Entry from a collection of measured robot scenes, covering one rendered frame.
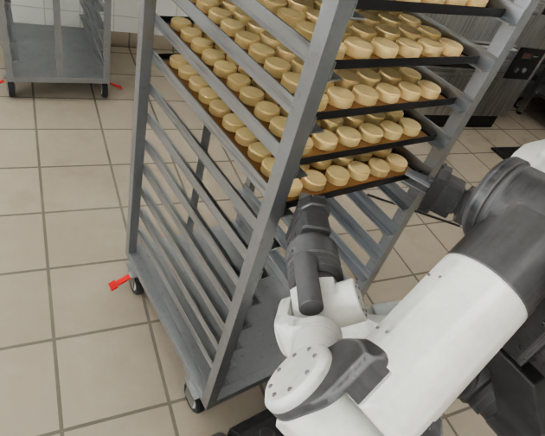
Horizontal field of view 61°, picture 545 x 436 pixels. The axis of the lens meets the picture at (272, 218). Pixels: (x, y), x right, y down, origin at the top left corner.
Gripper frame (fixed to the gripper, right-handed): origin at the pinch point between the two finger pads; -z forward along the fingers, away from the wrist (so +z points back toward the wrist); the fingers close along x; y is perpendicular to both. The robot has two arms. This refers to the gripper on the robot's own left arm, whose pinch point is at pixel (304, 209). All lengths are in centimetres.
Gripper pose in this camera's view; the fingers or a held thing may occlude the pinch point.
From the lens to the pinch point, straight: 86.4
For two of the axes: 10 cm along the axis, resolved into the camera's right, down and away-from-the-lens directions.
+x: 2.4, -7.3, -6.4
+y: -9.7, -1.5, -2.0
